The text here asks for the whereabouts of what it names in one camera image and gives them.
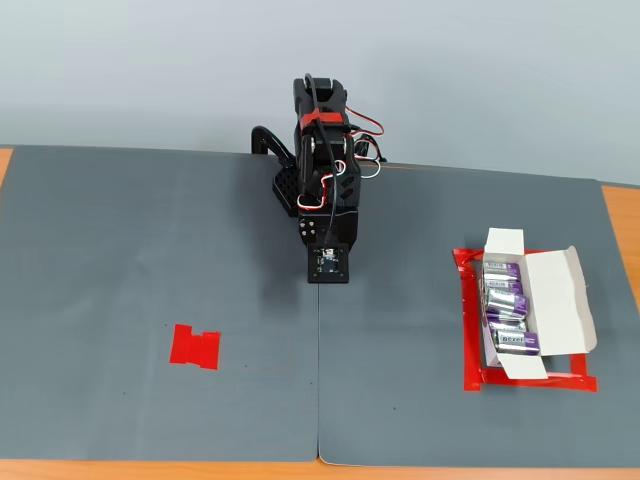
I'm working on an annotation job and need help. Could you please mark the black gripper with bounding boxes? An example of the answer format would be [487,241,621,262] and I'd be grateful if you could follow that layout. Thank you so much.
[298,208,361,254]

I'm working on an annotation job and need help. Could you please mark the purple and black package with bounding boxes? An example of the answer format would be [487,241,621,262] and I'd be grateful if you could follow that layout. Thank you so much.
[485,288,531,318]

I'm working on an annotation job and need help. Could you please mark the white cardboard box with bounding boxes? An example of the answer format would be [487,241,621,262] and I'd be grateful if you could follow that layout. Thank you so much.
[480,227,599,381]

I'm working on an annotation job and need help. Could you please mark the grey table mat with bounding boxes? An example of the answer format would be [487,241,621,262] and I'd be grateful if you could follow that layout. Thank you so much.
[317,159,640,469]
[0,144,321,464]

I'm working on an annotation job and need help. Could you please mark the red tape wrap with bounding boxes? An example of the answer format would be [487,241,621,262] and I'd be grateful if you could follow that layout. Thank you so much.
[301,111,344,129]

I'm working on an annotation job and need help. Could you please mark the black table clamp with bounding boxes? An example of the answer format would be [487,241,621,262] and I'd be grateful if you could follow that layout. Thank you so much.
[250,126,297,169]

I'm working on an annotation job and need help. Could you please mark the red tape patch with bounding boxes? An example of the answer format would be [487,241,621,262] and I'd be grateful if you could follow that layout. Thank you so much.
[168,323,222,372]

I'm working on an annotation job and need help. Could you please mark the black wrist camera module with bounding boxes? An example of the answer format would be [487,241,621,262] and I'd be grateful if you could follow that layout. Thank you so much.
[306,243,351,285]

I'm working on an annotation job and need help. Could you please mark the red white wrist servo wire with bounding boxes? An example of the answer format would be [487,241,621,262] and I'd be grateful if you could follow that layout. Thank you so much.
[296,159,348,212]

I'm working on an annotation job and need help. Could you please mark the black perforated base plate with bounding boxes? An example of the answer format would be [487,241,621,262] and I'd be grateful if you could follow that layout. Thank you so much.
[271,163,302,219]

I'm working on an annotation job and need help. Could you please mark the base servo wire bundle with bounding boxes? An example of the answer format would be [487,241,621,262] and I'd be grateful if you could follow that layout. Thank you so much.
[353,131,390,179]

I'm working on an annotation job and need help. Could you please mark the red black arm servo wire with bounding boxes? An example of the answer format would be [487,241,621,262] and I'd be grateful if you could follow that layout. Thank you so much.
[345,105,386,139]

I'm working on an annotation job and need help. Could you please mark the red tape frame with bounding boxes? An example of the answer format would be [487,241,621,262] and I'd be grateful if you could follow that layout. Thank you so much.
[452,247,600,394]

